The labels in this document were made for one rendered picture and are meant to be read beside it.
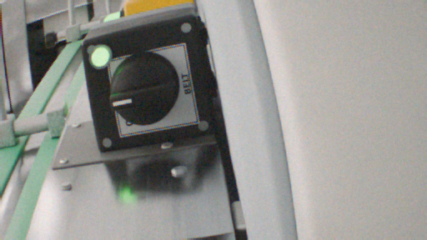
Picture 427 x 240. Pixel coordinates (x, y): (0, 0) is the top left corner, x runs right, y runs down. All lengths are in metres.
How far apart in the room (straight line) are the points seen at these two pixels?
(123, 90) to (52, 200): 0.09
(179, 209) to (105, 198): 0.05
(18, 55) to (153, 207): 1.77
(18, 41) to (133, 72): 1.69
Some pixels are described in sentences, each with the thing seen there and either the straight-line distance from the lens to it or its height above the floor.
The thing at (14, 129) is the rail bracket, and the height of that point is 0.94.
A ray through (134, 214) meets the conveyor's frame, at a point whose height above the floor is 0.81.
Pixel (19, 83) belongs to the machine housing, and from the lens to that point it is 2.22.
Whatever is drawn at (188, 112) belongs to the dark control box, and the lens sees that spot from 0.55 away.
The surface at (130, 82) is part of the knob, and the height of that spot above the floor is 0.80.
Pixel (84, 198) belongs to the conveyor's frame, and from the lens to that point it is 0.48.
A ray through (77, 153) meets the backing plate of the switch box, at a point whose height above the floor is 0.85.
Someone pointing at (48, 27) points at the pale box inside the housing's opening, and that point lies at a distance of 2.28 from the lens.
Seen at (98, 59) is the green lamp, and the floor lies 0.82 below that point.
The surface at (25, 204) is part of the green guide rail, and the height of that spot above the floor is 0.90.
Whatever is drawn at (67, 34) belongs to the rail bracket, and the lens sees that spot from 1.30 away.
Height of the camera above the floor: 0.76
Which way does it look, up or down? level
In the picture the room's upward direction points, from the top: 100 degrees counter-clockwise
